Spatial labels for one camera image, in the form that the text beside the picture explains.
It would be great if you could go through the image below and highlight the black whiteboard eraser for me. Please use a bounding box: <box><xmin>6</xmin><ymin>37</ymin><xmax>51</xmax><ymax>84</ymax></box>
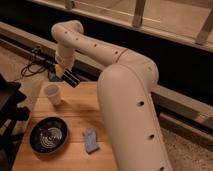
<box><xmin>62</xmin><ymin>70</ymin><xmax>80</xmax><ymax>88</ymax></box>

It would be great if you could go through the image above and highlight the black chair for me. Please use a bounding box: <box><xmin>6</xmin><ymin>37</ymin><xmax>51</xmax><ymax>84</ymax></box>
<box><xmin>0</xmin><ymin>74</ymin><xmax>30</xmax><ymax>171</ymax></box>

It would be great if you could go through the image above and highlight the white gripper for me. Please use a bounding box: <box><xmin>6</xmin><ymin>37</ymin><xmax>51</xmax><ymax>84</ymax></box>
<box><xmin>55</xmin><ymin>54</ymin><xmax>75</xmax><ymax>78</ymax></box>

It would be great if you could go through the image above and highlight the blue object on floor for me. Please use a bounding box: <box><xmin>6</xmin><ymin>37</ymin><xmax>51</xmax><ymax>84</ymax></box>
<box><xmin>49</xmin><ymin>75</ymin><xmax>63</xmax><ymax>82</ymax></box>

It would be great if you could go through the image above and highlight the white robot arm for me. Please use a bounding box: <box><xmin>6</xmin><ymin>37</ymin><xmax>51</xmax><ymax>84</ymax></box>
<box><xmin>51</xmin><ymin>20</ymin><xmax>173</xmax><ymax>171</ymax></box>

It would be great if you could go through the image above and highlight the blue sponge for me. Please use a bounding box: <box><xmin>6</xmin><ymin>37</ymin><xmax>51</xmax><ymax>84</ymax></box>
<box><xmin>82</xmin><ymin>129</ymin><xmax>99</xmax><ymax>154</ymax></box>

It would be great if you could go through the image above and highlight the black patterned bowl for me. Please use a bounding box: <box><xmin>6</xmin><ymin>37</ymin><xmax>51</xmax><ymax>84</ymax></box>
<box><xmin>29</xmin><ymin>117</ymin><xmax>68</xmax><ymax>154</ymax></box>

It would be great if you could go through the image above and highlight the black cable on floor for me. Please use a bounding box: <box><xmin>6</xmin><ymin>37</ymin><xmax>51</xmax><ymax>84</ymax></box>
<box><xmin>19</xmin><ymin>49</ymin><xmax>54</xmax><ymax>79</ymax></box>

